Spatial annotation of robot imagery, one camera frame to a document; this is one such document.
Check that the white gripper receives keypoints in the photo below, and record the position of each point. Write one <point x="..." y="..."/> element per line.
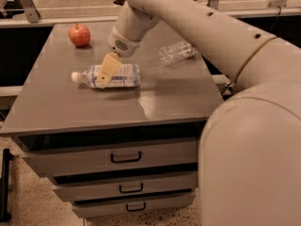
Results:
<point x="121" y="44"/>

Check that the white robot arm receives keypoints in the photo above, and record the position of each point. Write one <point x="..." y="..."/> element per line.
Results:
<point x="249" y="157"/>

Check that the clear crushed plastic bottle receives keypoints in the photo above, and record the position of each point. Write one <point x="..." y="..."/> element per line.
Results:
<point x="176" y="52"/>

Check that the red apple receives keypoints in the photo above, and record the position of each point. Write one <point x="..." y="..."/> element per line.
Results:
<point x="79" y="35"/>

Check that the grey drawer cabinet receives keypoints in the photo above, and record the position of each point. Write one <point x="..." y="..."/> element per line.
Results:
<point x="52" y="112"/>

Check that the top grey drawer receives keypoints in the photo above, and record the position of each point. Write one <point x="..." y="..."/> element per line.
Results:
<point x="104" y="158"/>

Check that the grey drawer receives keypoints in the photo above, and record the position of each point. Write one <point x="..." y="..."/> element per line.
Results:
<point x="122" y="187"/>
<point x="104" y="158"/>
<point x="133" y="205"/>

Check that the black stand at left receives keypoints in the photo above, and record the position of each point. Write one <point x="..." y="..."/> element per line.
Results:
<point x="6" y="158"/>

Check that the middle grey drawer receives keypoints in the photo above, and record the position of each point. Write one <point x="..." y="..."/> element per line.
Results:
<point x="122" y="187"/>

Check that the bottom grey drawer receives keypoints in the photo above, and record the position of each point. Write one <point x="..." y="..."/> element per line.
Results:
<point x="133" y="205"/>

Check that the metal railing frame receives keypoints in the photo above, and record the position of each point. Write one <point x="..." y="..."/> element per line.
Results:
<point x="34" y="11"/>

